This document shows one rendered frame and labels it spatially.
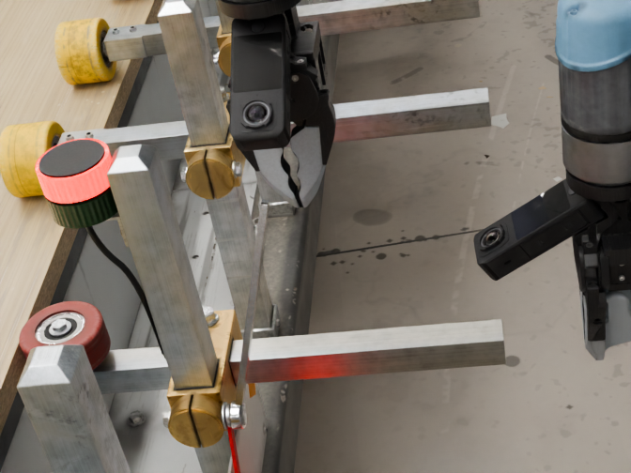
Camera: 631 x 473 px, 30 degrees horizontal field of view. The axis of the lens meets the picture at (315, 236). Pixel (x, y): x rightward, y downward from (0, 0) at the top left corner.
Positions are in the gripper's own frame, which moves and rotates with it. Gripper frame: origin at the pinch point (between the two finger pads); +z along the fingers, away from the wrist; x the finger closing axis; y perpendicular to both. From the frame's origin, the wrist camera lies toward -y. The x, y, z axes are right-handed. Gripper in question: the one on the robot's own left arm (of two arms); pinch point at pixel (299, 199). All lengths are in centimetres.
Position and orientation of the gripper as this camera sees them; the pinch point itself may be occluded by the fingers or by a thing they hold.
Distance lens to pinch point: 106.0
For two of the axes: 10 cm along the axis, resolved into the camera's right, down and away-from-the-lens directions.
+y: 0.8, -6.0, 8.0
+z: 1.6, 8.0, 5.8
